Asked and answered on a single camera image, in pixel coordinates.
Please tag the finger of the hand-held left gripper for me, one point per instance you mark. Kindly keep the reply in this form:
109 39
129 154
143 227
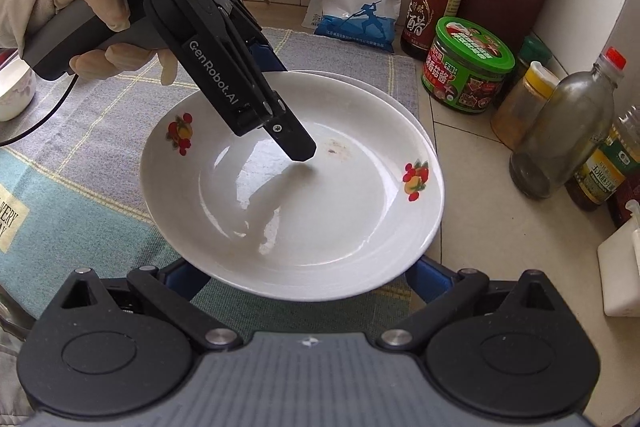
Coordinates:
265 57
295 142

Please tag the large white fruit-print plate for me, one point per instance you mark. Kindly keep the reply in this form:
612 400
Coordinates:
300 217

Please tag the yellow-labelled oil bottle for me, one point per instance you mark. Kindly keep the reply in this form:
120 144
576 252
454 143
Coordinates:
600 172

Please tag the white plastic box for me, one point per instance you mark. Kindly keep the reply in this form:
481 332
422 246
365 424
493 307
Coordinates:
622 267

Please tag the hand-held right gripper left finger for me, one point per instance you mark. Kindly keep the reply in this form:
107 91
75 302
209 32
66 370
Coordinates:
187 279

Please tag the green-lidded sauce jar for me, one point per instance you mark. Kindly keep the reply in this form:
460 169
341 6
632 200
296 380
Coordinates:
465 72

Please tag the grey and teal checked mat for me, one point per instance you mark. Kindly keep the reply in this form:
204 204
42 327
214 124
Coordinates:
100 187

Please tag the yellow-lidded spice jar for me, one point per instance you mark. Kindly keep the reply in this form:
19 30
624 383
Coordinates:
520 112

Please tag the clear glass bottle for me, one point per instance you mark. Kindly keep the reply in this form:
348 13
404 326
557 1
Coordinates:
555 137

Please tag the small deep fruit-print plate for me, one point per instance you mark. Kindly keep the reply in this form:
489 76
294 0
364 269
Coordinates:
385 91

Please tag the dark jar with green lid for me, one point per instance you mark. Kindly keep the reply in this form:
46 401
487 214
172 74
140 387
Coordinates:
535 52

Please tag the person's beige jacket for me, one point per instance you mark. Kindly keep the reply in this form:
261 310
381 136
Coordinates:
12 357

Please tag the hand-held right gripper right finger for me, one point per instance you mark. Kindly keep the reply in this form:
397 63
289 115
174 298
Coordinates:
430 284

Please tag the white floral bowl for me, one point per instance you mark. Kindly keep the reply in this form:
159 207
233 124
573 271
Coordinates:
15 97

